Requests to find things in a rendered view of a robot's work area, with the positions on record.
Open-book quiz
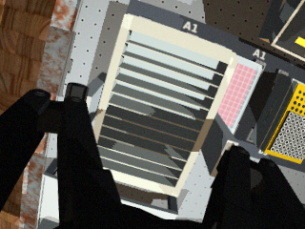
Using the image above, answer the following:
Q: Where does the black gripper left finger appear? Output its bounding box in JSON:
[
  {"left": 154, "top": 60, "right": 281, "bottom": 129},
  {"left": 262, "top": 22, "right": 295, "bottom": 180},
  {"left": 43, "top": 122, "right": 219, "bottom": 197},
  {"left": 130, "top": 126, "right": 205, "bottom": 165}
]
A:
[{"left": 0, "top": 72, "right": 132, "bottom": 229}]

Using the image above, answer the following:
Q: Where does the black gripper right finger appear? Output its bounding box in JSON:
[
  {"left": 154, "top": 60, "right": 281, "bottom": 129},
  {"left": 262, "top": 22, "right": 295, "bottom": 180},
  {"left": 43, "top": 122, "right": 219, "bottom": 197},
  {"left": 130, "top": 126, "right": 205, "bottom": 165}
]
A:
[{"left": 201, "top": 113, "right": 305, "bottom": 229}]

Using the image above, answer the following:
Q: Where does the white well plate with pink wells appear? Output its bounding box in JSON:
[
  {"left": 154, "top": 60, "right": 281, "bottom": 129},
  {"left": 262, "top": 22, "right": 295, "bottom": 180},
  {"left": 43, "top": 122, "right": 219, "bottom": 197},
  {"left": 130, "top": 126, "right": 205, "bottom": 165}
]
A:
[{"left": 217, "top": 55, "right": 262, "bottom": 134}]

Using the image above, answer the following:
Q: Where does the yellow pipette tip rack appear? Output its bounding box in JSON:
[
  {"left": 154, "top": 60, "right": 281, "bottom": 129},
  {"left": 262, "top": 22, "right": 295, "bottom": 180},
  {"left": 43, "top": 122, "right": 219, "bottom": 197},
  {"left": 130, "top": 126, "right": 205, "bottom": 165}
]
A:
[{"left": 250, "top": 73, "right": 305, "bottom": 164}]

